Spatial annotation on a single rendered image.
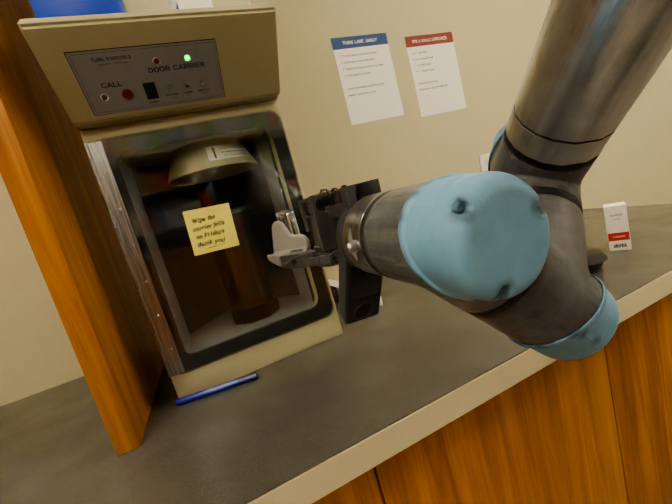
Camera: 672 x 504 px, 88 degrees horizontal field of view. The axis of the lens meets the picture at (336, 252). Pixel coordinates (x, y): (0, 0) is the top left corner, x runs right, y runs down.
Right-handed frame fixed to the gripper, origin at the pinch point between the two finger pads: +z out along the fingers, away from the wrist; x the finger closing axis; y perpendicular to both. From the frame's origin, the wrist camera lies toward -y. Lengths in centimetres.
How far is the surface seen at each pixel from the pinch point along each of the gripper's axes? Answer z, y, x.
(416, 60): 59, 46, -70
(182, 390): 14.9, -19.0, 26.1
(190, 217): 13.7, 9.3, 16.2
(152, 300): 13.6, -2.2, 25.7
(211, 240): 13.7, 4.7, 14.1
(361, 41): 58, 54, -50
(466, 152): 59, 11, -84
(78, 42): 4.8, 33.6, 22.3
